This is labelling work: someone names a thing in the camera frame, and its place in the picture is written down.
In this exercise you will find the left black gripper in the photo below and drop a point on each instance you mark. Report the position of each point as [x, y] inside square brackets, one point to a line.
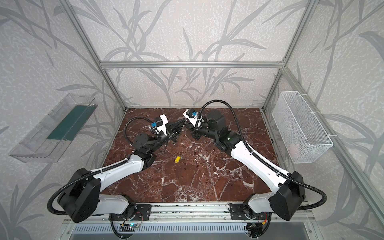
[168, 132]

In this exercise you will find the white wire mesh basket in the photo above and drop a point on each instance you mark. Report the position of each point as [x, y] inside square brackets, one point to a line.
[298, 124]

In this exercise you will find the green circuit board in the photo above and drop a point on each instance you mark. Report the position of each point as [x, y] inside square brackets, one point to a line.
[129, 227]

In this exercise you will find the clear plastic wall tray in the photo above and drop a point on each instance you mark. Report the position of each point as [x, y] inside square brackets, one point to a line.
[47, 142]

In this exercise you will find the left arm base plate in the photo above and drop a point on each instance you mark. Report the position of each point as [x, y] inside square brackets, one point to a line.
[139, 212]

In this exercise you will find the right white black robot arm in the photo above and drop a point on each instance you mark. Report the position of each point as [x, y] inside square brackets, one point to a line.
[284, 198]

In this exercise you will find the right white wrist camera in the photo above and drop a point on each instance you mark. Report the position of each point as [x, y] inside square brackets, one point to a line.
[193, 118]

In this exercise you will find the aluminium mounting rail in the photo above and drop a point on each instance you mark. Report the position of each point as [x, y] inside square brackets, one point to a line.
[194, 212]

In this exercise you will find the yellow capped key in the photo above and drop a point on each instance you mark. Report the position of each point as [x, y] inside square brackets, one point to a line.
[178, 159]

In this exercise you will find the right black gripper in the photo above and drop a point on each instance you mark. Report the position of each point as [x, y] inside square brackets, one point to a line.
[193, 129]

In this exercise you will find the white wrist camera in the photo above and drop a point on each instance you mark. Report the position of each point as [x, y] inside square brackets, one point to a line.
[159, 126]
[193, 118]

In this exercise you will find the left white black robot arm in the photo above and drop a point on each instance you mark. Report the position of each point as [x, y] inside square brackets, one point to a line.
[82, 196]

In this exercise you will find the pink object in basket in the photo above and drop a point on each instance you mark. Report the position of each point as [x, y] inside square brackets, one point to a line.
[294, 151]

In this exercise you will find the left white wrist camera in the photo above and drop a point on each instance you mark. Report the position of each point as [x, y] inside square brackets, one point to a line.
[159, 126]

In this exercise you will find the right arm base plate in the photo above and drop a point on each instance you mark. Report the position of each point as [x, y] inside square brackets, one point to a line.
[241, 212]

